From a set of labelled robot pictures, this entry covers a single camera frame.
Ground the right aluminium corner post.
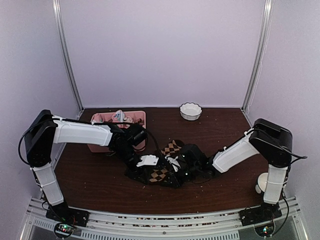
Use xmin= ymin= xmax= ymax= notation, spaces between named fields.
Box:
xmin=241 ymin=0 xmax=274 ymax=114

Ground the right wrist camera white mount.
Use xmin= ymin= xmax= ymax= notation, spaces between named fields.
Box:
xmin=165 ymin=155 xmax=185 ymax=172

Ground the white paper cup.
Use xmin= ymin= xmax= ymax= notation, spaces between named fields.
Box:
xmin=255 ymin=172 xmax=268 ymax=195

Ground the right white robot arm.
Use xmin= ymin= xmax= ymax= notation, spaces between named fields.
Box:
xmin=164 ymin=118 xmax=302 ymax=221

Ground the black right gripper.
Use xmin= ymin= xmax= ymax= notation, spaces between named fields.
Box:
xmin=159 ymin=163 xmax=200 ymax=190

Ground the left aluminium corner post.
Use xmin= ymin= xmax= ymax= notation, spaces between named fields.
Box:
xmin=52 ymin=0 xmax=84 ymax=113

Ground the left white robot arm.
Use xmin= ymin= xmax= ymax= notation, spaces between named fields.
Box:
xmin=17 ymin=109 xmax=160 ymax=222

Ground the white scalloped ceramic bowl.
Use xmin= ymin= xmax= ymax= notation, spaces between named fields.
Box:
xmin=179 ymin=102 xmax=203 ymax=121

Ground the brown argyle patterned sock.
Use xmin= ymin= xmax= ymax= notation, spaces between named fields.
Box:
xmin=148 ymin=139 xmax=185 ymax=186

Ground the white folded sock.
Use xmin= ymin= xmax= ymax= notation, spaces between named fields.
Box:
xmin=123 ymin=116 xmax=134 ymax=124

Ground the pink white rolled sock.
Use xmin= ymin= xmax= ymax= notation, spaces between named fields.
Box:
xmin=111 ymin=109 xmax=125 ymax=123

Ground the aluminium front rail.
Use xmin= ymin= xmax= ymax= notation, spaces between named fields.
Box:
xmin=17 ymin=197 xmax=310 ymax=240

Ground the aluminium corner post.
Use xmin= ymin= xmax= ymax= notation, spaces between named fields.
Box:
xmin=52 ymin=0 xmax=84 ymax=113
xmin=241 ymin=0 xmax=274 ymax=114

